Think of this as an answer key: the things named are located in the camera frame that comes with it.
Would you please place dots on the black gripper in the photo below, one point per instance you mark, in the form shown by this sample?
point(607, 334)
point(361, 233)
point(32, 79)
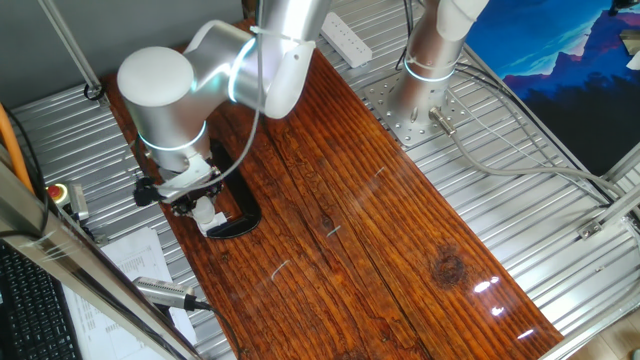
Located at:
point(192, 192)

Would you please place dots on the white light bulb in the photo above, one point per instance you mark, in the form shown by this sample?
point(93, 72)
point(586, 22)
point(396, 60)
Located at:
point(204, 212)

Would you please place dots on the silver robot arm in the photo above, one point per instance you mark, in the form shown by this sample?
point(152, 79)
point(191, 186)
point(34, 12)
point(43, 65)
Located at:
point(165, 100)

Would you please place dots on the white plug socket adapter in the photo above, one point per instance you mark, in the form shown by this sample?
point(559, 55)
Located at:
point(216, 223)

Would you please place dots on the black C-clamp with steel screw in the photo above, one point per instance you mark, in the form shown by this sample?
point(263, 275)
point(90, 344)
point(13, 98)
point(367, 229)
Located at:
point(245, 200)

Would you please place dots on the printed white paper sheet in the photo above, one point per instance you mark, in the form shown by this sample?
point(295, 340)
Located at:
point(135, 255)

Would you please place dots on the brown wooden board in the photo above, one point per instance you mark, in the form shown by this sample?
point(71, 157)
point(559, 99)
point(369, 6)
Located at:
point(350, 225)

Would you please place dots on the orange pole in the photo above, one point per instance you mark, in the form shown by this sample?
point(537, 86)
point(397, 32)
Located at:
point(12, 145)

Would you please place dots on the black keyboard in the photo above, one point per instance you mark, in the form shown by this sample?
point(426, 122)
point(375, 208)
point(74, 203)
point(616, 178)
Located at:
point(35, 310)

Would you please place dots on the thin diagonal metal rod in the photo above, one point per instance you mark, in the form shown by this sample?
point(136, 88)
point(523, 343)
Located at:
point(62, 35)

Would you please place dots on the white power strip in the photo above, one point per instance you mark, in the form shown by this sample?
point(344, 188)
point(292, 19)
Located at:
point(345, 39)

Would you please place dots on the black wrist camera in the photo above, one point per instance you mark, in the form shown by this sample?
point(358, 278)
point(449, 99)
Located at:
point(146, 192)

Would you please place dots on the shiny metal frame bar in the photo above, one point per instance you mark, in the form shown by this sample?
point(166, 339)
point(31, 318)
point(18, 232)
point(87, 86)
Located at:
point(75, 265)

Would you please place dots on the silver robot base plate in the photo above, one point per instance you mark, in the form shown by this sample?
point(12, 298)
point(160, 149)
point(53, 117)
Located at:
point(400, 122)

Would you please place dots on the aluminium frame profile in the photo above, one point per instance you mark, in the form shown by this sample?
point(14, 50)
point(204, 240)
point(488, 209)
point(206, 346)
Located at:
point(610, 212)

